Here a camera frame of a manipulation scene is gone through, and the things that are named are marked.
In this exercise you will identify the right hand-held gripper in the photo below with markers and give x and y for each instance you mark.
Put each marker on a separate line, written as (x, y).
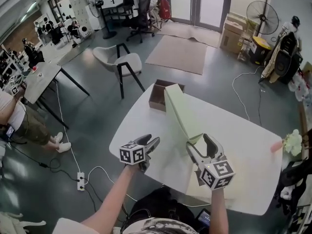
(217, 174)

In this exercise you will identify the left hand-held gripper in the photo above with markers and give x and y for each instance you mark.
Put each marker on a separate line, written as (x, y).
(131, 155)

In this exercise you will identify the cream box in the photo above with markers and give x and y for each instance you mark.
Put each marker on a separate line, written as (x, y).
(179, 174)

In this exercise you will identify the light green box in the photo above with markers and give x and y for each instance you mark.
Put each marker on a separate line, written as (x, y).
(180, 108)

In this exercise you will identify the person's left forearm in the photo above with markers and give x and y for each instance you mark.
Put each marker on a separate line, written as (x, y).
(112, 199)

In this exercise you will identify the person's right forearm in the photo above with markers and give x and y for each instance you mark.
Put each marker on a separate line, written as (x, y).
(219, 211)

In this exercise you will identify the brown wooden desk organizer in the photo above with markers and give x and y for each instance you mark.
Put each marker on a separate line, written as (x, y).
(157, 99)

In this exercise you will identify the person's black trousers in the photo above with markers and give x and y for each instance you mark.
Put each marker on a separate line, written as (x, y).
(161, 203)

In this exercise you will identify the black screen device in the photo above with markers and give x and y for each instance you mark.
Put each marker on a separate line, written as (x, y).
(204, 217)

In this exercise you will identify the pink vase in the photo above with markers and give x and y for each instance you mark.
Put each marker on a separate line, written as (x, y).
(276, 146)

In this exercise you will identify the white power strip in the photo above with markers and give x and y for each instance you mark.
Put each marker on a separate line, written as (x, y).
(81, 181)

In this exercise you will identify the white shell chair black legs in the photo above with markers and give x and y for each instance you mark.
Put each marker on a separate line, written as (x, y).
(129, 62)

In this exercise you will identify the person's patterned white shirt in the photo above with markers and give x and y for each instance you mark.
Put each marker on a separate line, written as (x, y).
(156, 228)

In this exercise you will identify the white flower bouquet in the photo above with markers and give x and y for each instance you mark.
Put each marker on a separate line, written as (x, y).
(293, 141)

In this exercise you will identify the black mesh office chair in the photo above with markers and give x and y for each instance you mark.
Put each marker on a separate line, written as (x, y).
(292, 174)

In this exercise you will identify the beige floor rug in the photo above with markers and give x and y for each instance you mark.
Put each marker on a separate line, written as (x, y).
(176, 55)

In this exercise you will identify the cluster of plastic jugs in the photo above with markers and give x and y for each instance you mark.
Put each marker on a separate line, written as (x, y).
(301, 86)

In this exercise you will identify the long tan door mat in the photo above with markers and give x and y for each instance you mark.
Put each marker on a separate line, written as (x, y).
(185, 33)

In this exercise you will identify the black bin yellow lid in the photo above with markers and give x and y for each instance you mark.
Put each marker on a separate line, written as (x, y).
(259, 50)

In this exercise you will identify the large cardboard box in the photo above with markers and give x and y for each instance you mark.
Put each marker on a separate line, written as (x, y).
(231, 35)

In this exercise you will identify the black speaker cabinet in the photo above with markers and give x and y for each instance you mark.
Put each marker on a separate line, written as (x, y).
(292, 67)

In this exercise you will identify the grey side table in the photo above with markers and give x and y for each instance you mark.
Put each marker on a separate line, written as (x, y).
(41, 82)

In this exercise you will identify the red backpack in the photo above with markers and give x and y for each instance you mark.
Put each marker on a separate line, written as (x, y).
(164, 8)

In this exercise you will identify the glass entrance door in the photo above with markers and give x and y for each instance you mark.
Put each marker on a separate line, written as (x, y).
(197, 4)

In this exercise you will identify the black pedestal fan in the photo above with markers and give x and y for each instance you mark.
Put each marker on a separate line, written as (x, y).
(262, 17)
(93, 4)

